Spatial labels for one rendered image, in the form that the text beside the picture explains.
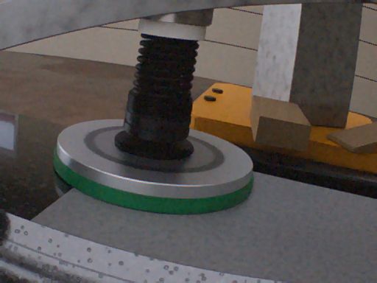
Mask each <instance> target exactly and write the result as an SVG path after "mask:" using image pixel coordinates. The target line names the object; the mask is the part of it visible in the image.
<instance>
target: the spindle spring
mask: <svg viewBox="0 0 377 283"><path fill-rule="evenodd" d="M141 37H142V38H143V40H142V41H140V42H139V43H140V45H141V46H142V47H146V48H139V49H138V52H139V53H140V54H142V55H139V56H138V57H137V61H138V62H140V63H138V64H136V66H135V68H136V69H137V70H138V71H136V72H135V73H134V76H135V78H137V79H135V80H134V81H133V85H134V86H135V87H137V88H133V89H132V92H133V93H135V94H138V95H141V96H144V97H145V96H147V97H152V98H157V99H170V100H179V99H187V98H189V97H190V96H191V91H190V89H192V88H193V84H192V81H193V80H194V75H193V73H194V72H195V68H194V67H193V66H194V65H195V64H196V63H197V61H196V59H195V57H196V56H198V54H197V51H196V50H195V49H198V48H199V44H198V43H197V42H198V40H188V39H182V38H167V37H162V36H158V35H148V34H144V33H141ZM145 38H146V39H150V40H146V39H145ZM153 40H156V41H173V42H184V43H186V44H178V43H163V42H159V43H158V42H153ZM151 48H153V49H164V50H185V52H162V51H156V50H151ZM150 56H151V57H166V58H177V59H184V60H164V59H158V58H150ZM149 64H151V65H156V66H167V67H183V69H165V68H159V67H154V66H149ZM147 72H148V73H153V74H164V75H174V76H183V77H162V76H155V75H151V74H147ZM146 81H150V82H154V83H167V84H183V85H158V84H152V83H146ZM138 87H139V88H144V89H148V90H152V91H165V92H182V93H179V94H164V93H156V92H151V91H145V90H141V89H139V88H138Z"/></svg>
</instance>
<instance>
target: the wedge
mask: <svg viewBox="0 0 377 283"><path fill-rule="evenodd" d="M326 137H327V139H329V140H331V141H332V142H335V143H336V144H338V145H339V146H341V147H344V148H345V149H348V150H350V151H351V152H353V153H377V122H372V123H370V124H366V125H362V126H356V127H352V128H348V129H345V130H341V131H337V132H336V131H334V132H331V133H328V134H327V135H326Z"/></svg>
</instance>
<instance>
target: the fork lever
mask: <svg viewBox="0 0 377 283"><path fill-rule="evenodd" d="M313 3H314V4H317V3H318V4H322V3H323V4H326V3H328V4H330V3H332V4H334V3H336V4H338V3H340V4H342V3H344V4H346V3H349V4H350V3H352V4H354V3H356V4H358V3H360V4H362V3H363V4H372V3H371V2H368V1H365V0H9V1H3V2H2V3H0V51H1V50H5V49H9V48H13V47H15V46H20V45H23V44H25V43H31V42H33V41H39V40H41V39H46V38H50V37H54V36H58V35H63V34H66V33H69V32H76V31H77V30H84V29H87V28H92V27H99V26H102V25H107V24H113V23H118V22H123V21H130V20H133V19H138V18H148V17H154V16H160V15H168V14H175V13H184V12H191V11H196V10H211V9H216V8H228V7H242V6H244V7H247V6H252V5H253V6H257V5H261V6H262V5H272V4H275V5H277V4H313Z"/></svg>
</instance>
